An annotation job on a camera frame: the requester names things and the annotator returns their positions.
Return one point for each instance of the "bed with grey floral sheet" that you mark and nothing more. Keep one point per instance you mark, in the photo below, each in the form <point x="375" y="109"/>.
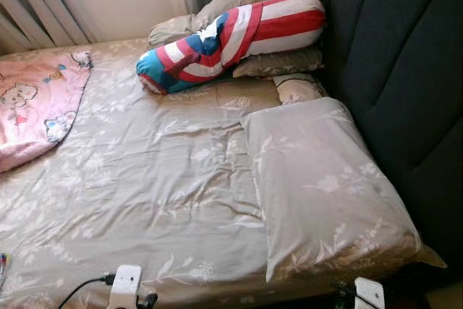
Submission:
<point x="159" y="171"/>

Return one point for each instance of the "grey floral pillow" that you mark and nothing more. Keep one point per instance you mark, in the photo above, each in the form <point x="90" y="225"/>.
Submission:
<point x="325" y="186"/>

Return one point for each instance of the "pink cartoon print blanket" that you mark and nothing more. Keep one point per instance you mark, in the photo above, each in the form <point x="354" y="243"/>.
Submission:
<point x="32" y="106"/>

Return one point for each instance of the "small beige printed pillow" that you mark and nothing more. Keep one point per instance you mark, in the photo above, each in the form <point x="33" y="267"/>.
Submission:
<point x="298" y="88"/>

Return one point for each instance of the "red white blue striped bolster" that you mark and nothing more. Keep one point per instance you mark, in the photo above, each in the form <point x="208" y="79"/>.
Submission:
<point x="231" y="37"/>

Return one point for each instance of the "dark padded headboard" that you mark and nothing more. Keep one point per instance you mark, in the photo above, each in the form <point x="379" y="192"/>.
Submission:
<point x="398" y="56"/>

